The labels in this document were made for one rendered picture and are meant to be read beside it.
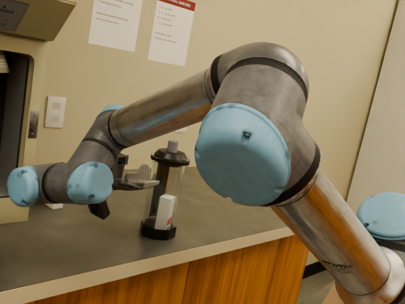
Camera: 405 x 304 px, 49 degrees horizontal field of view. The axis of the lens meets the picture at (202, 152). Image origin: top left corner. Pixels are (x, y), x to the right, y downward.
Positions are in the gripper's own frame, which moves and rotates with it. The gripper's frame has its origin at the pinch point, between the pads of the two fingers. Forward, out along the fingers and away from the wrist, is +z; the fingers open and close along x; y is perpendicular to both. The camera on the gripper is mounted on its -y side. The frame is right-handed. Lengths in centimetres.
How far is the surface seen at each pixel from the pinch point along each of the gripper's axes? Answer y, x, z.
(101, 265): -17.9, -5.2, -14.2
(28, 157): -0.7, 24.1, -13.3
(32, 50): 26.0, 24.8, -15.4
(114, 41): 33, 53, 44
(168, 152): 6.1, -2.5, 9.1
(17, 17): 32.5, 20.6, -23.6
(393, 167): -16, -36, 261
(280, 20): 61, 28, 141
